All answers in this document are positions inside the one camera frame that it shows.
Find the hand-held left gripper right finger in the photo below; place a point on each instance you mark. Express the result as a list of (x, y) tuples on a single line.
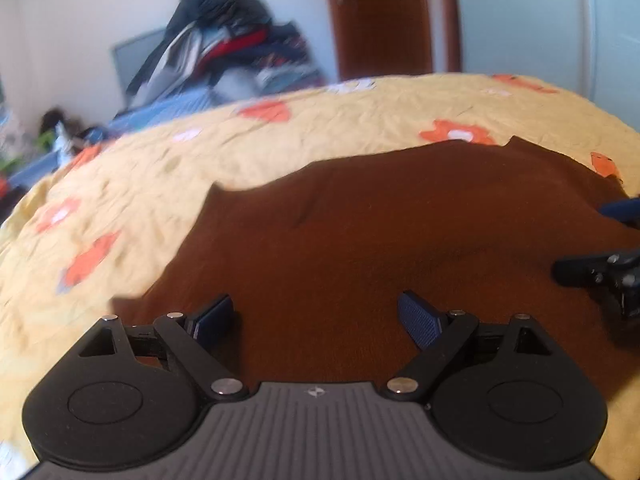
[(420, 317)]

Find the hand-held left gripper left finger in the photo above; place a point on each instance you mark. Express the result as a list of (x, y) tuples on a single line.
[(212, 319)]

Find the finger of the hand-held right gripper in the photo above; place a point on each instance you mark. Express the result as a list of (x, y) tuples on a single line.
[(575, 267), (622, 210)]

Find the brown knitted sweater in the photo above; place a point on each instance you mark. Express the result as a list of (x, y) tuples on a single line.
[(350, 235)]

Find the pile of clothes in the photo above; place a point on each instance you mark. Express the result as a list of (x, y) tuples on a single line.
[(225, 45)]

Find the yellow floral bed sheet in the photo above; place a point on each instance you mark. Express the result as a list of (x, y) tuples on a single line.
[(125, 200)]

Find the white wardrobe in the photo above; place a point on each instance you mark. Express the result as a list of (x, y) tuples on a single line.
[(540, 20)]

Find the blue quilted blanket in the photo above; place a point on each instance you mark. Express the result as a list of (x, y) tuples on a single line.
[(165, 110)]

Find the white crumpled item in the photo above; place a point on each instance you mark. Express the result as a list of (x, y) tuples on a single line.
[(62, 137)]

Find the green plastic item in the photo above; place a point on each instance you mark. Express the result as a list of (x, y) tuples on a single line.
[(12, 164)]

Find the dark plush toy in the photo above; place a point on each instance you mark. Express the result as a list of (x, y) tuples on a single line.
[(55, 119)]

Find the grey framed panel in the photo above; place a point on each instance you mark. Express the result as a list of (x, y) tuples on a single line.
[(132, 62)]

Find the brown wooden door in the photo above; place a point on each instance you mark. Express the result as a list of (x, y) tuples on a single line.
[(385, 20)]

